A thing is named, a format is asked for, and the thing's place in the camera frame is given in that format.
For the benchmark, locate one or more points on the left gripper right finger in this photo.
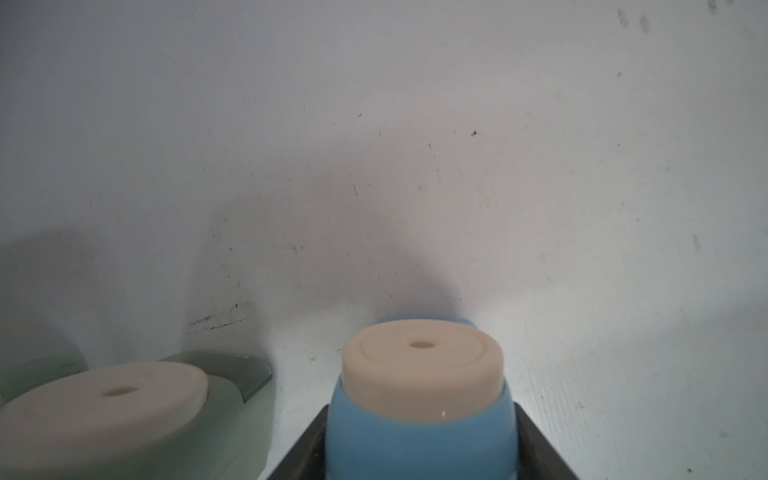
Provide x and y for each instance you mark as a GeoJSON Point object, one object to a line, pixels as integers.
{"type": "Point", "coordinates": [537, 457]}

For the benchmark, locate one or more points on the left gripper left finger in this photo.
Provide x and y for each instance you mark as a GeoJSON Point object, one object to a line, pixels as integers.
{"type": "Point", "coordinates": [306, 458]}

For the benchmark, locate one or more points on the blue pencil sharpener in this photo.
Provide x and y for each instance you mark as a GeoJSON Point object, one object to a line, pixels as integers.
{"type": "Point", "coordinates": [421, 399]}

